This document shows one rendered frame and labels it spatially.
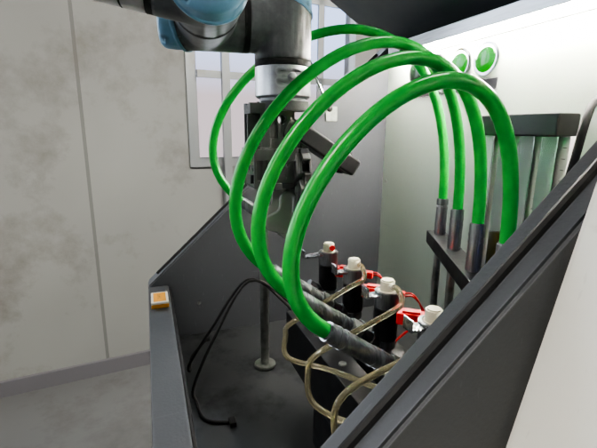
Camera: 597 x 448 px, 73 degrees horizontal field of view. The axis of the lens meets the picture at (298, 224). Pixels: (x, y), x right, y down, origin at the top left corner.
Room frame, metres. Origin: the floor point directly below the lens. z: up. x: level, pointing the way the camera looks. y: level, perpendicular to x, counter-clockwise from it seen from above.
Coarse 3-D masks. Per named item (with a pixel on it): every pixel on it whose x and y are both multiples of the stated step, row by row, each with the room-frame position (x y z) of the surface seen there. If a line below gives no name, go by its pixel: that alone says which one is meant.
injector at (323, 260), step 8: (328, 256) 0.57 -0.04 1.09; (336, 256) 0.57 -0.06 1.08; (320, 264) 0.58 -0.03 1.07; (328, 264) 0.57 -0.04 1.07; (336, 264) 0.57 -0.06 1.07; (320, 272) 0.57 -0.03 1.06; (328, 272) 0.57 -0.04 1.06; (312, 280) 0.57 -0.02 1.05; (320, 280) 0.57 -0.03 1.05; (328, 280) 0.57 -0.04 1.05; (336, 280) 0.57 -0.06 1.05; (320, 288) 0.57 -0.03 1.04; (328, 288) 0.57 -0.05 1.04
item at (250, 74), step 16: (320, 32) 0.66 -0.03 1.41; (336, 32) 0.66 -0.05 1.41; (352, 32) 0.66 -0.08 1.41; (368, 32) 0.65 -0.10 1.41; (384, 32) 0.65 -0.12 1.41; (240, 80) 0.67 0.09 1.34; (432, 96) 0.65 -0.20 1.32; (224, 112) 0.67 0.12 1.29; (448, 144) 0.65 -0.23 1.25; (448, 160) 0.65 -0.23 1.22; (448, 176) 0.65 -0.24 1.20
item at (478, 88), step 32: (416, 96) 0.34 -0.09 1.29; (480, 96) 0.36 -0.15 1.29; (352, 128) 0.32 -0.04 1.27; (512, 128) 0.37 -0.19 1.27; (512, 160) 0.37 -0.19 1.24; (320, 192) 0.31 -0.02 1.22; (512, 192) 0.38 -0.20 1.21; (512, 224) 0.38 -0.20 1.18; (288, 256) 0.30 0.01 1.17; (288, 288) 0.30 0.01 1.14; (320, 320) 0.31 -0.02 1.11; (352, 352) 0.32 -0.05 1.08; (384, 352) 0.33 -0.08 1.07
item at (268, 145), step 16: (256, 112) 0.55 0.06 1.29; (288, 112) 0.57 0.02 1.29; (272, 128) 0.56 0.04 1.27; (288, 128) 0.56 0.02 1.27; (272, 144) 0.56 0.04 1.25; (256, 160) 0.53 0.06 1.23; (288, 160) 0.55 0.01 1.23; (304, 160) 0.55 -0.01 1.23; (256, 176) 0.53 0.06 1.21; (288, 176) 0.55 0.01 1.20
